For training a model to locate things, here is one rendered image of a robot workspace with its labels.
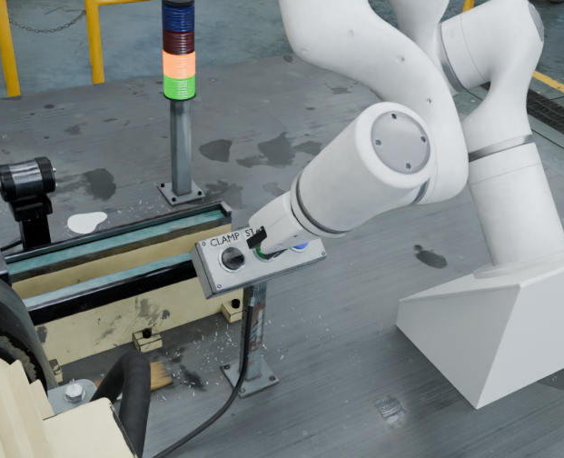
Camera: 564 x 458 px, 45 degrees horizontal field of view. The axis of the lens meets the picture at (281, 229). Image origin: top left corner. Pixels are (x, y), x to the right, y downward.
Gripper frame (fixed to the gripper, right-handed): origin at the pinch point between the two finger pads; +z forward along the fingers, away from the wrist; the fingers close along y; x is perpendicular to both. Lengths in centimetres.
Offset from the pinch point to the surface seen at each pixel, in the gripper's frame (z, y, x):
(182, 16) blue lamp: 24, -11, -48
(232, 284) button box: 2.7, 6.0, 3.1
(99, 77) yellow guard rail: 225, -53, -142
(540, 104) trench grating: 190, -283, -66
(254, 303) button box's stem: 11.1, 0.6, 5.6
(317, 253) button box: 2.7, -7.1, 2.5
